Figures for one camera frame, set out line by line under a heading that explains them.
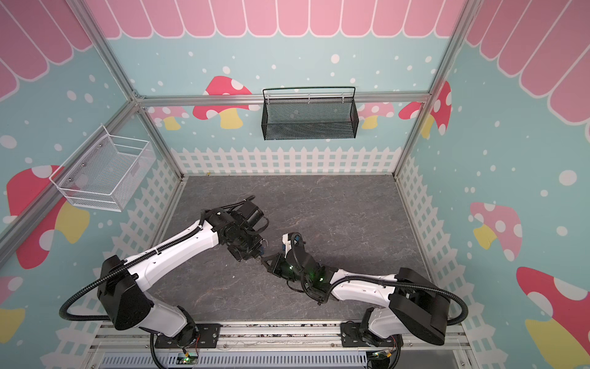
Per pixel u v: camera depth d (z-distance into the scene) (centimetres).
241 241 65
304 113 94
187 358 73
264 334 76
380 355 72
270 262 72
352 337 74
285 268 69
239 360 71
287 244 74
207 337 75
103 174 120
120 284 41
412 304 42
